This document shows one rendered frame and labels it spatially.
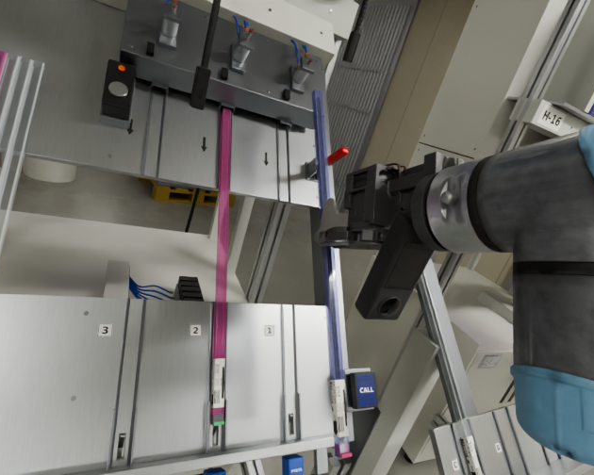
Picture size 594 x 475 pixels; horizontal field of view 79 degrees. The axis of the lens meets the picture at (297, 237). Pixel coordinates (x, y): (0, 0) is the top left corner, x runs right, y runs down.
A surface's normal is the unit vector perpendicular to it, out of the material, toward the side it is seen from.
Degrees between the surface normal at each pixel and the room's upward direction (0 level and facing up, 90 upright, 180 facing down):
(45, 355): 48
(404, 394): 90
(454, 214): 90
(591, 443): 82
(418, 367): 90
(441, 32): 90
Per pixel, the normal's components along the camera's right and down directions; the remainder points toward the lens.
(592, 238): -0.52, -0.11
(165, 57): 0.47, -0.30
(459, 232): -0.71, 0.57
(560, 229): -0.78, -0.09
